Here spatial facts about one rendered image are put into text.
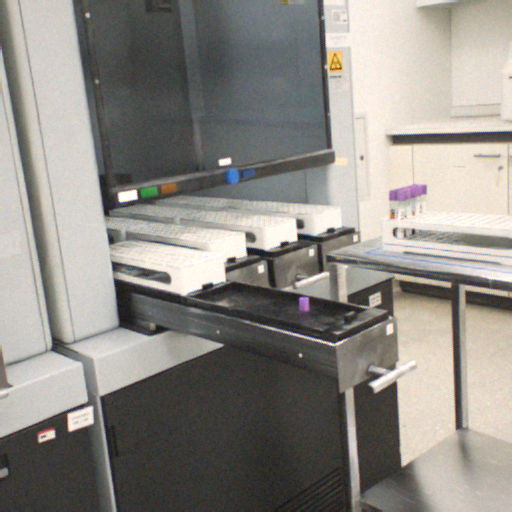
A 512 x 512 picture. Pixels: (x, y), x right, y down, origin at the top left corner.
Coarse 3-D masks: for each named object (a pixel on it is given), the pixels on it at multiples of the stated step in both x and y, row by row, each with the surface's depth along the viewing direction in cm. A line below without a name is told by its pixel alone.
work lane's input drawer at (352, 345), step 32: (128, 288) 127; (224, 288) 120; (256, 288) 118; (160, 320) 120; (192, 320) 113; (224, 320) 107; (256, 320) 103; (288, 320) 103; (320, 320) 102; (352, 320) 96; (384, 320) 98; (256, 352) 103; (288, 352) 98; (320, 352) 93; (352, 352) 93; (384, 352) 98; (352, 384) 94; (384, 384) 91
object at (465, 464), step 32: (352, 256) 131; (384, 256) 129; (416, 256) 127; (352, 416) 143; (352, 448) 144; (448, 448) 164; (480, 448) 163; (352, 480) 145; (384, 480) 153; (416, 480) 152; (448, 480) 151; (480, 480) 150
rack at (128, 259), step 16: (112, 256) 130; (128, 256) 127; (144, 256) 126; (160, 256) 125; (176, 256) 125; (192, 256) 123; (208, 256) 122; (128, 272) 131; (144, 272) 132; (160, 272) 136; (176, 272) 116; (192, 272) 117; (208, 272) 120; (224, 272) 123; (176, 288) 117; (192, 288) 118
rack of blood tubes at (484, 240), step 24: (432, 216) 130; (456, 216) 129; (480, 216) 127; (504, 216) 125; (384, 240) 133; (408, 240) 129; (432, 240) 127; (456, 240) 132; (480, 240) 129; (504, 240) 126; (504, 264) 116
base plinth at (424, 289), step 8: (400, 280) 382; (400, 288) 383; (408, 288) 379; (416, 288) 376; (424, 288) 372; (432, 288) 368; (440, 288) 365; (448, 288) 361; (432, 296) 369; (440, 296) 366; (448, 296) 362; (472, 296) 352; (480, 296) 349; (488, 296) 345; (496, 296) 342; (504, 296) 339; (480, 304) 349; (488, 304) 346; (496, 304) 343; (504, 304) 340
